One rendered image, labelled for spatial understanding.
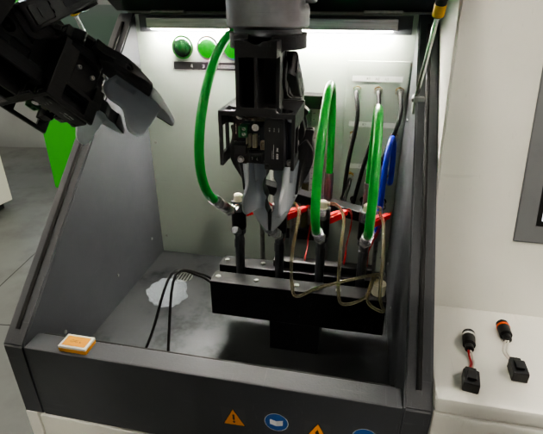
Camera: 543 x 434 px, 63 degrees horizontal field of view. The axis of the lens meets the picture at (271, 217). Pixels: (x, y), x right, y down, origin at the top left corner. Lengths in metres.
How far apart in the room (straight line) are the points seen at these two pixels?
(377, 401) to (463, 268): 0.29
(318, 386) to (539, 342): 0.37
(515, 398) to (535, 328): 0.18
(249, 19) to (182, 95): 0.73
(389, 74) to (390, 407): 0.66
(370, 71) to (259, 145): 0.62
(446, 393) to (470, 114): 0.44
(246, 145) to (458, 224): 0.50
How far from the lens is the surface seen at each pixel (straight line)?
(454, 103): 0.81
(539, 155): 0.84
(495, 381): 0.75
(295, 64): 0.45
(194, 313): 1.05
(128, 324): 1.05
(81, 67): 0.47
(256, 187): 0.48
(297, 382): 0.72
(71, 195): 0.92
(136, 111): 0.50
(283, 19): 0.40
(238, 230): 0.83
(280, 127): 0.40
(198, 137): 0.62
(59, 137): 3.88
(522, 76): 0.83
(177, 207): 1.22
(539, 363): 0.81
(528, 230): 0.85
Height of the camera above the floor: 1.47
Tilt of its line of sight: 26 degrees down
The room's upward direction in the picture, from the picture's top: straight up
